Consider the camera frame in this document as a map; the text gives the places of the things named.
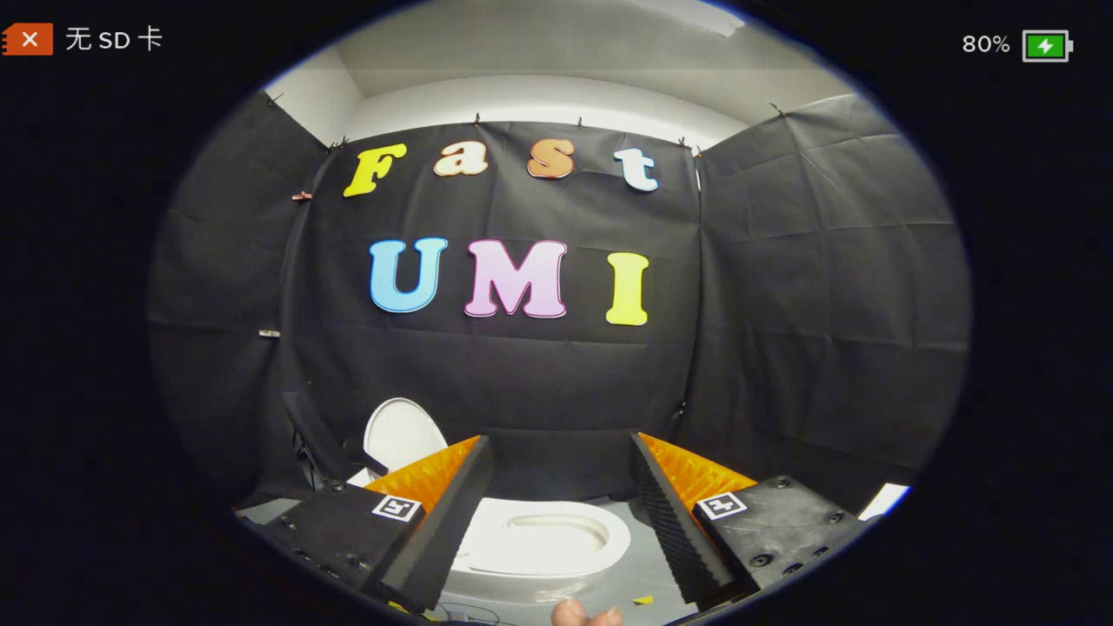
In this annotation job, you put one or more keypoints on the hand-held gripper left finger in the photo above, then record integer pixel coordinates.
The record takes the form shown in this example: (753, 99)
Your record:
(452, 530)

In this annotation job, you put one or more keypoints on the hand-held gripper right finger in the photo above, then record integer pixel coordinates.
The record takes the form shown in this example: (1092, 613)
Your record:
(674, 530)

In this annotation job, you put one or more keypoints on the white toilet lid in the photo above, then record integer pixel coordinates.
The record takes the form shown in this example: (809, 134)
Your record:
(404, 435)

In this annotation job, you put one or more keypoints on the white toilet bowl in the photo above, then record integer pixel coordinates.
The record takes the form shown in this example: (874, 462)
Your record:
(504, 558)

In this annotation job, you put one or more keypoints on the white toilet tank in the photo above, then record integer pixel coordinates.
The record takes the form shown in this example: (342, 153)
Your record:
(363, 477)

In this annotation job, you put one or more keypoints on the black backdrop cloth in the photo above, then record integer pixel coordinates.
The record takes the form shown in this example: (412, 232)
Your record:
(522, 382)

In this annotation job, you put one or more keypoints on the white board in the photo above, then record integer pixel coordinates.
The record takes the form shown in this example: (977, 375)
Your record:
(884, 501)

